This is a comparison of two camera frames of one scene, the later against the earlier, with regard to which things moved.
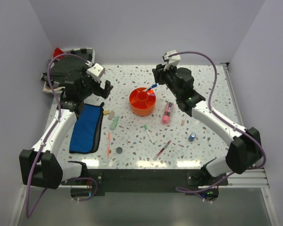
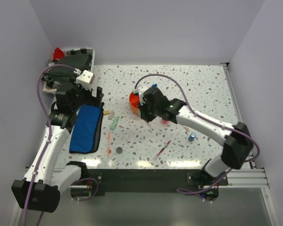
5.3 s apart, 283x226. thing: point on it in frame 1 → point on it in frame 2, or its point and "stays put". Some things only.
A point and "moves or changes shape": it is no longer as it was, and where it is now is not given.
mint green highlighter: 114,123 stays put
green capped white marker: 148,133 → 139,114
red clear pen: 161,151 stays put
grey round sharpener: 119,150 stays put
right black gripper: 159,73 → 144,116
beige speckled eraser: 111,115 stays put
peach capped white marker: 183,121 moves or changes shape
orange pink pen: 109,144 stays put
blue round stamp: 191,137 stays put
